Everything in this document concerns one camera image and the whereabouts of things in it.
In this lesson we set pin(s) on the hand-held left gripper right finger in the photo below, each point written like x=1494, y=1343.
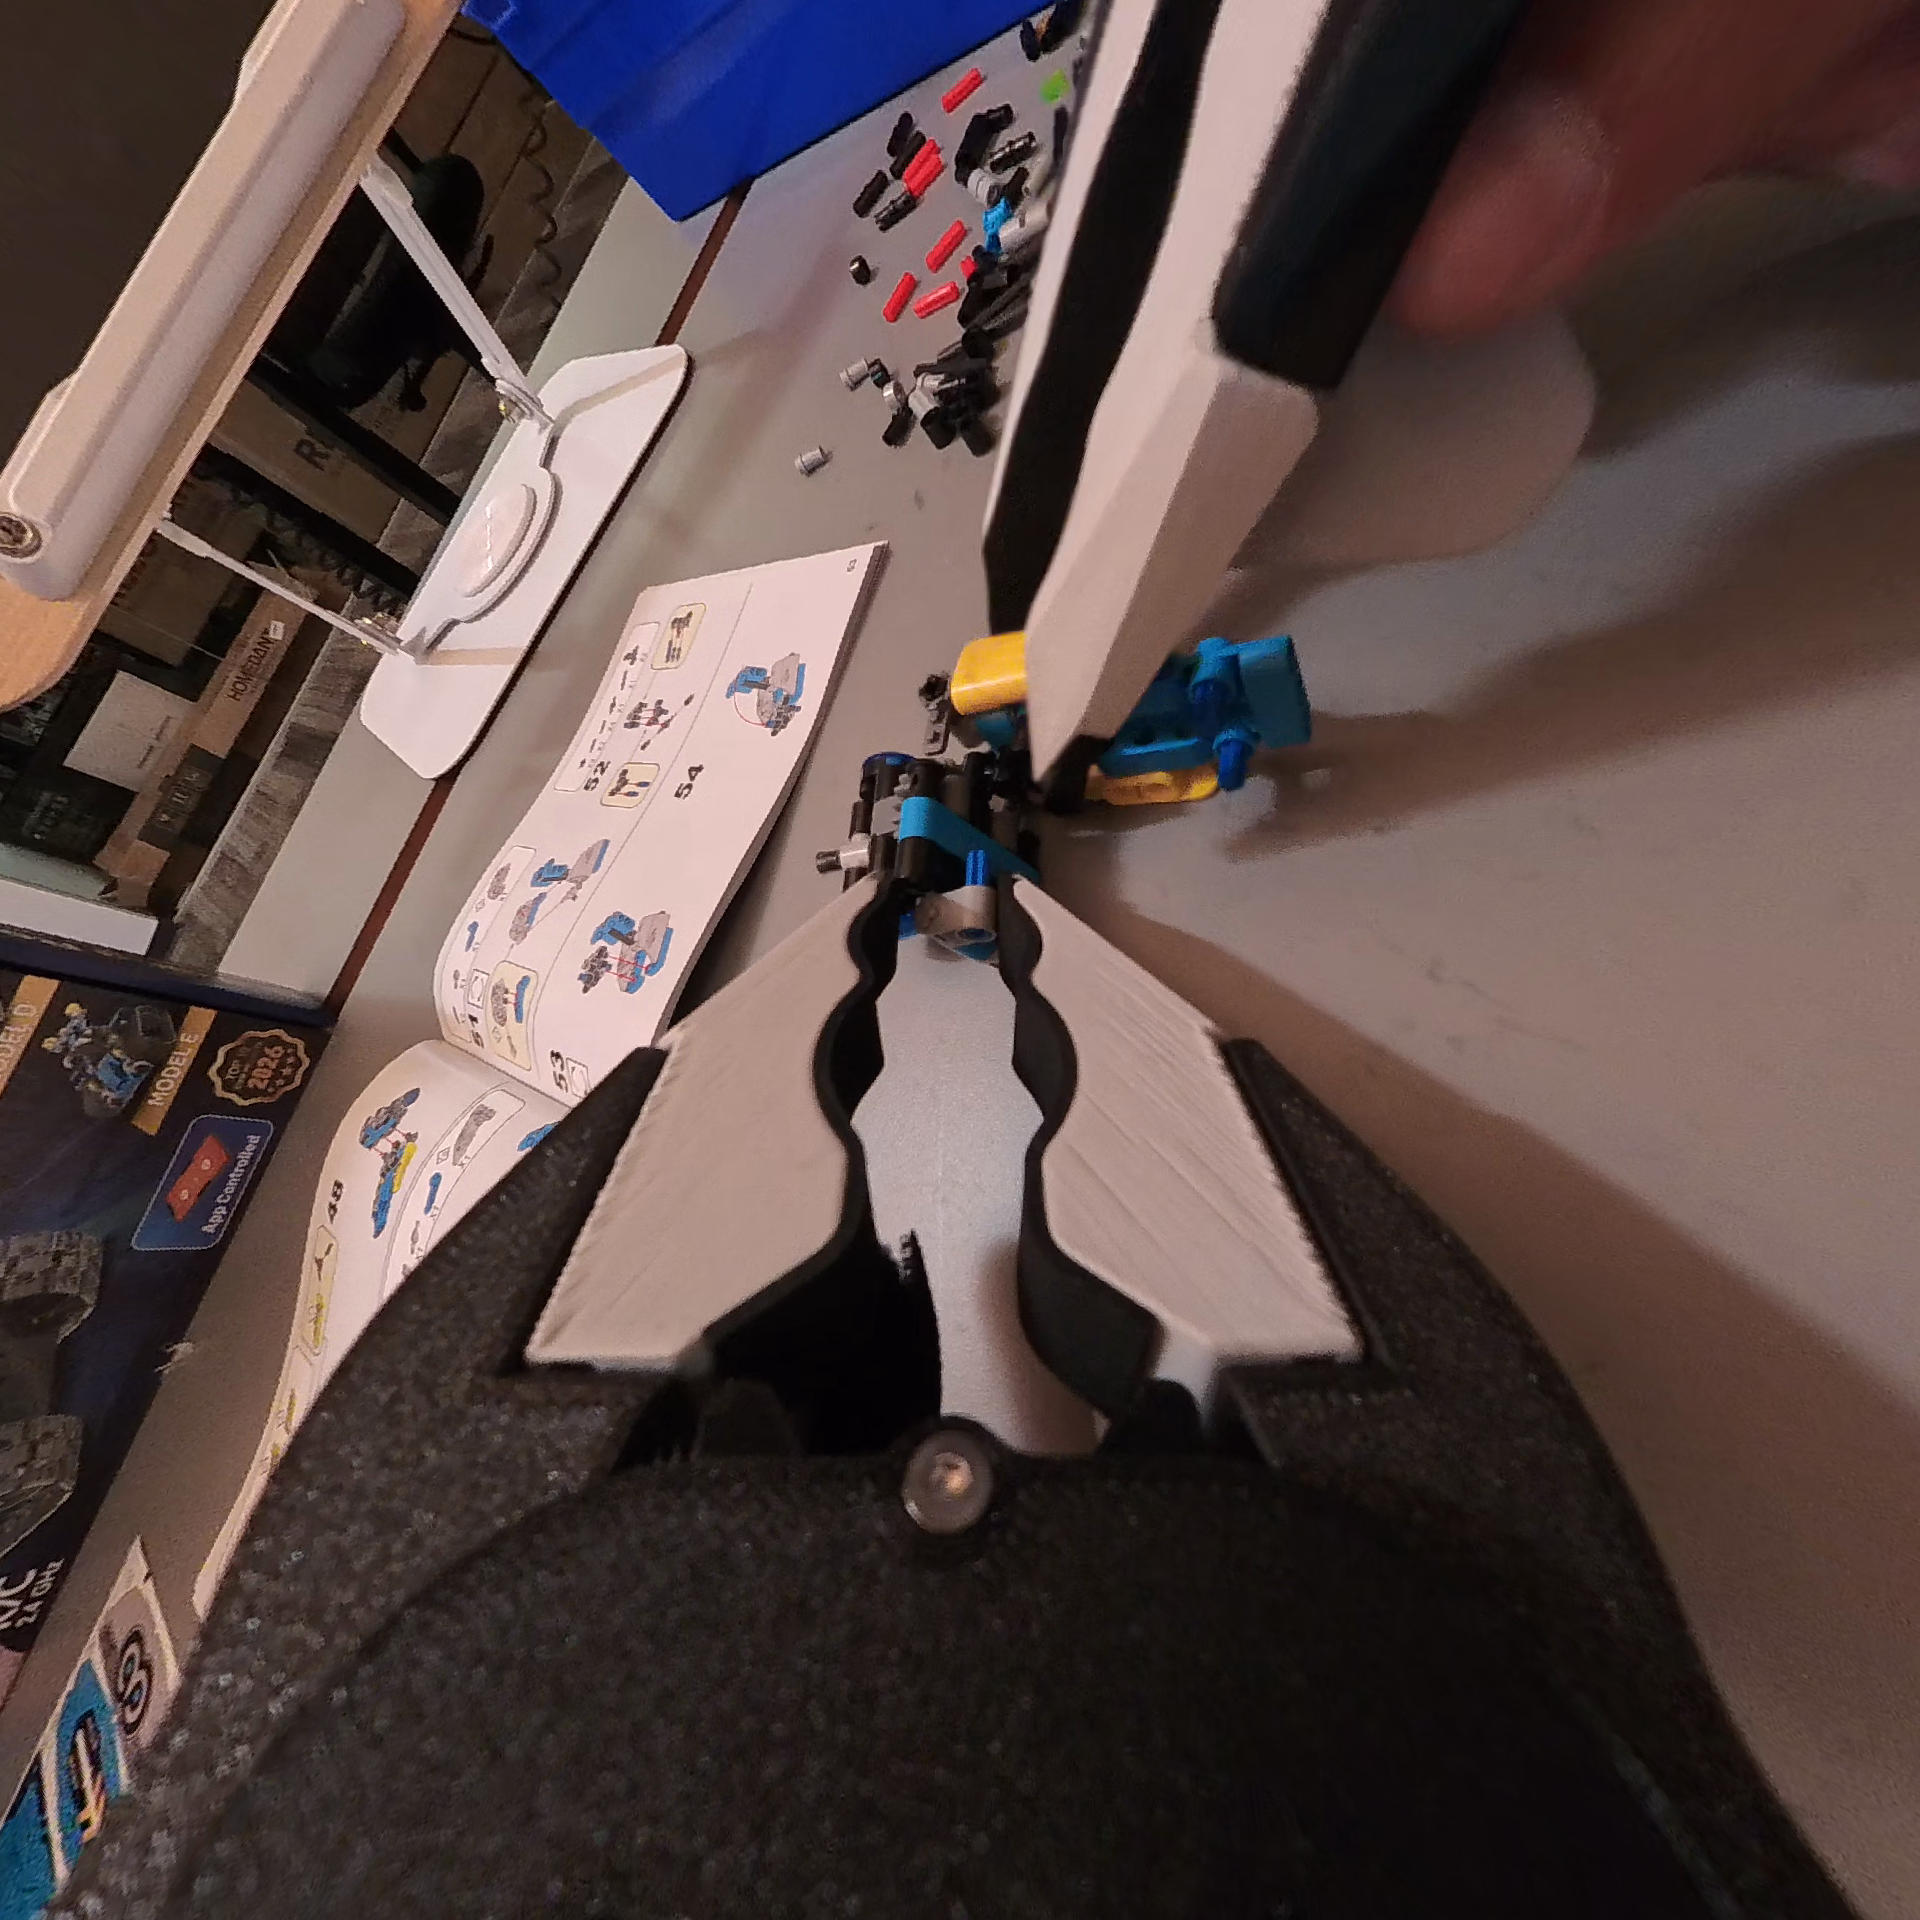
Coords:
x=1184, y=1184

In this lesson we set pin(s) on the dark blue toy kit box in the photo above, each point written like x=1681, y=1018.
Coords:
x=91, y=1201

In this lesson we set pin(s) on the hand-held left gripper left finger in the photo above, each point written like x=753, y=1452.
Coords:
x=703, y=1184

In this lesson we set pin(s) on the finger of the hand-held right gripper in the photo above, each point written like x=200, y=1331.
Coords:
x=1110, y=226
x=1184, y=450

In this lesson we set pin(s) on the grey desk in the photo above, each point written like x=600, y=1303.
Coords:
x=1574, y=1049

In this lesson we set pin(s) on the pile of loose building pieces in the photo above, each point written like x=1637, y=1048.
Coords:
x=946, y=373

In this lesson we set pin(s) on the blue plastic bin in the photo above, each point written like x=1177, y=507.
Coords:
x=721, y=105

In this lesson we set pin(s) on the person's right hand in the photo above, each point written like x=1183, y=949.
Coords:
x=1652, y=118

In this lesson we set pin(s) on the yellow and blue brick assembly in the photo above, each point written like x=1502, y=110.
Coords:
x=1262, y=696

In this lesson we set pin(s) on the black panel with wooden edge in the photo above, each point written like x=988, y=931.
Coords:
x=91, y=180

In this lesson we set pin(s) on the open instruction booklet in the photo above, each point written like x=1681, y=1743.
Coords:
x=721, y=689

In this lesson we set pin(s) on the black and blue gear assembly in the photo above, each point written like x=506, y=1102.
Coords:
x=939, y=825

